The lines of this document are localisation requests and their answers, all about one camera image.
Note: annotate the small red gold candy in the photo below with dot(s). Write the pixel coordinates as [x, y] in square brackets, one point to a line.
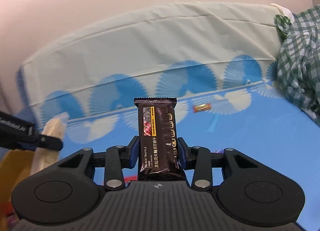
[202, 107]

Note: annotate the blue fan-print bedsheet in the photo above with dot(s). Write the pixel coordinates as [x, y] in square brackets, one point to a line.
[150, 53]

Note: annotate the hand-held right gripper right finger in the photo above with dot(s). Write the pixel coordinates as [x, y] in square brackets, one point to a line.
[180, 151]

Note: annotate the cream wafer snack packet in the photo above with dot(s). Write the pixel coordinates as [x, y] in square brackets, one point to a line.
[53, 126]

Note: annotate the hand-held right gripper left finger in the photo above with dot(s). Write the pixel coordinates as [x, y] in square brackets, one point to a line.
[135, 151]

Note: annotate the brown cardboard box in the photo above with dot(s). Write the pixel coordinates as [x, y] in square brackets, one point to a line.
[15, 168]

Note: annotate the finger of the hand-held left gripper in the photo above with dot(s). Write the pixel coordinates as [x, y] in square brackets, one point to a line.
[51, 143]

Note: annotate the black cracker snack bar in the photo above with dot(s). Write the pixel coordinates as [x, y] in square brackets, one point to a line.
[160, 133]

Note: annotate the green checked cloth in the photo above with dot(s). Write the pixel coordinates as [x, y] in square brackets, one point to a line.
[300, 66]

